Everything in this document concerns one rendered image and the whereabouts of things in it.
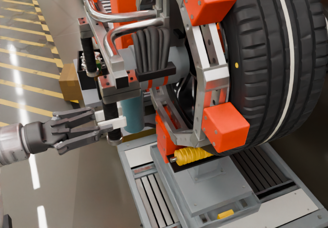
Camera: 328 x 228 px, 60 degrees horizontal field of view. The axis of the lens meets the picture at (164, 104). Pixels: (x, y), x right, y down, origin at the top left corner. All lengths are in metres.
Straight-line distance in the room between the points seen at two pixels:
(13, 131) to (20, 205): 1.01
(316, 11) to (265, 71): 0.19
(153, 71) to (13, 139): 0.35
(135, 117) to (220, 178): 0.51
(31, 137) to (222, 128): 0.43
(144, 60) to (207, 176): 0.83
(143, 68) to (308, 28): 0.38
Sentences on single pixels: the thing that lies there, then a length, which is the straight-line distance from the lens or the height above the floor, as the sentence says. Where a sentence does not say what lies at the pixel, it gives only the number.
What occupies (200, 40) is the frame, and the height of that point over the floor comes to 1.03.
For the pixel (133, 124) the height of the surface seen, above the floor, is 0.53.
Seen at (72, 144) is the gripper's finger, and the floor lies 0.83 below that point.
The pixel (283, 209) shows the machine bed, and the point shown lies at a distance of 1.54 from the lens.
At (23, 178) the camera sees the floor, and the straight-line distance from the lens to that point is 1.79.
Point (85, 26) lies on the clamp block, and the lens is 0.94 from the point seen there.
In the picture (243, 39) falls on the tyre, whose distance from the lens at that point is 0.65.
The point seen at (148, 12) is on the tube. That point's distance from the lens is 0.83.
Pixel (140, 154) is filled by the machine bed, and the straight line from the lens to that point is 1.63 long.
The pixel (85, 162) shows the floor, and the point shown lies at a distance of 1.74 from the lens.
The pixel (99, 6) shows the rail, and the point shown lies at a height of 0.39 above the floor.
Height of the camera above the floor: 1.34
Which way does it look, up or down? 41 degrees down
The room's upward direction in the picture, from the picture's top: straight up
